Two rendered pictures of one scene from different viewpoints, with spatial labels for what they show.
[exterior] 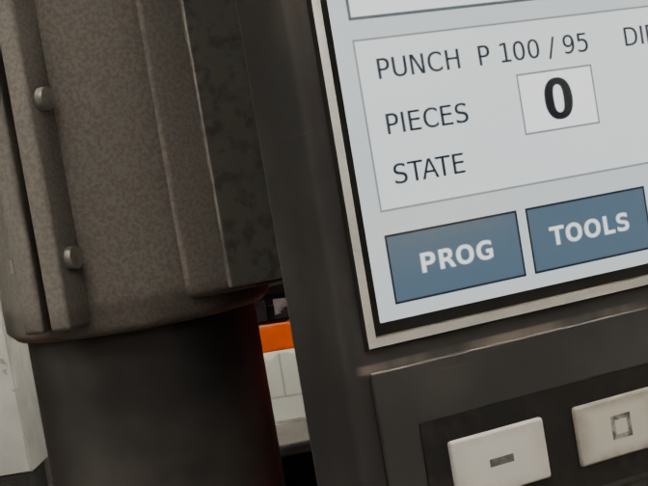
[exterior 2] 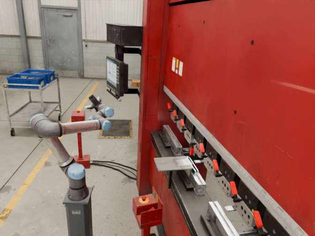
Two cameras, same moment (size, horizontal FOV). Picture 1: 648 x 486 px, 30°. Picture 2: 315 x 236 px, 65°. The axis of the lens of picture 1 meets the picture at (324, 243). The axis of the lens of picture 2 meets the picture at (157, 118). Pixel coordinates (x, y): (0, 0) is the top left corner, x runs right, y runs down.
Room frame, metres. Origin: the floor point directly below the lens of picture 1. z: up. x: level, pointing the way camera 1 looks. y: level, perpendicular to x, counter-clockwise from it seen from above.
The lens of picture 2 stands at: (0.72, -2.94, 2.01)
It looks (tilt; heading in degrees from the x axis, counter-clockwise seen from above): 21 degrees down; 84
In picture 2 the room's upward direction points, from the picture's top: 4 degrees clockwise
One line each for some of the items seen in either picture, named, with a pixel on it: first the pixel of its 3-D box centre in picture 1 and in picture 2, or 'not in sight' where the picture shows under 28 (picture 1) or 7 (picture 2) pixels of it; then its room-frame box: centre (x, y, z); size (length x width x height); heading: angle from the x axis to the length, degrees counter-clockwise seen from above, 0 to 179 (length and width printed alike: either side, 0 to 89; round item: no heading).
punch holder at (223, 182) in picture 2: not in sight; (231, 177); (1.25, -1.86, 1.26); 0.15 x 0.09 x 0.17; 98
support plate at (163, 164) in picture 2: not in sight; (172, 163); (1.03, -1.31, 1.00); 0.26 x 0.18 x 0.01; 8
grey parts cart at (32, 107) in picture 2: not in sight; (35, 103); (-1.07, 1.51, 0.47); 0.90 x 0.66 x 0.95; 89
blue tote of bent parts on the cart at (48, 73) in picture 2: not in sight; (38, 76); (-1.05, 1.76, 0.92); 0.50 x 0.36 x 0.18; 179
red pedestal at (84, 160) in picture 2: not in sight; (79, 139); (-0.02, 0.21, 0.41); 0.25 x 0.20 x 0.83; 8
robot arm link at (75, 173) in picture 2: not in sight; (76, 174); (0.32, -1.39, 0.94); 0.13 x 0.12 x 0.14; 124
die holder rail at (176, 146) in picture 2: not in sight; (171, 139); (1.10, -0.75, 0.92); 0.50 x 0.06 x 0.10; 98
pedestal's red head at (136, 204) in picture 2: not in sight; (146, 207); (0.83, -1.51, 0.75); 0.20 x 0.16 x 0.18; 106
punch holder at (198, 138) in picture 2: not in sight; (203, 142); (1.20, -1.46, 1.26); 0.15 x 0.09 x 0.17; 98
